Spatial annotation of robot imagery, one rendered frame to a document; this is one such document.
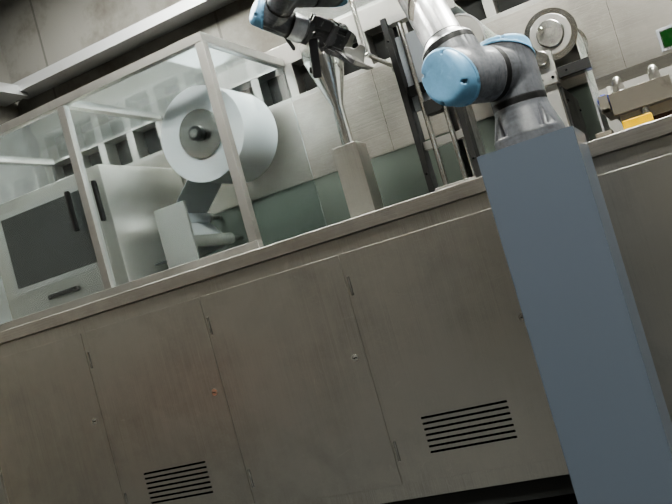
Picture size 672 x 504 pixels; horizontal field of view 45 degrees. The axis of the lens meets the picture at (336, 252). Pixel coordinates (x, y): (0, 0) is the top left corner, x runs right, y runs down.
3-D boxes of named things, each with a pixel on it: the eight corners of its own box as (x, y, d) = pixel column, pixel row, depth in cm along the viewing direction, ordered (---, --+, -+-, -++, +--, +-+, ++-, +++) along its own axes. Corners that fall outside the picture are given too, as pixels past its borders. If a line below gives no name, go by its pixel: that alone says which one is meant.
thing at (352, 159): (343, 230, 261) (296, 64, 264) (360, 229, 274) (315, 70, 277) (382, 218, 255) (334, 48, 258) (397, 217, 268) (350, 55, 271)
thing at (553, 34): (558, 48, 224) (532, 43, 227) (559, 50, 226) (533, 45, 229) (566, 21, 223) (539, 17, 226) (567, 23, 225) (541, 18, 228)
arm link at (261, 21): (258, 9, 209) (245, 30, 215) (296, 24, 213) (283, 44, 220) (260, -12, 212) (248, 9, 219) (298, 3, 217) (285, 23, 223)
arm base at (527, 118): (562, 129, 161) (547, 82, 161) (490, 153, 167) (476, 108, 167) (571, 135, 175) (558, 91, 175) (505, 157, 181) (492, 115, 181)
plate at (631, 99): (613, 115, 218) (607, 94, 219) (625, 127, 255) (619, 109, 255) (675, 95, 212) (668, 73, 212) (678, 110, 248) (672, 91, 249)
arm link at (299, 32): (287, 42, 217) (282, 33, 224) (303, 48, 218) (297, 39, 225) (298, 15, 214) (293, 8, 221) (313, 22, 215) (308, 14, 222)
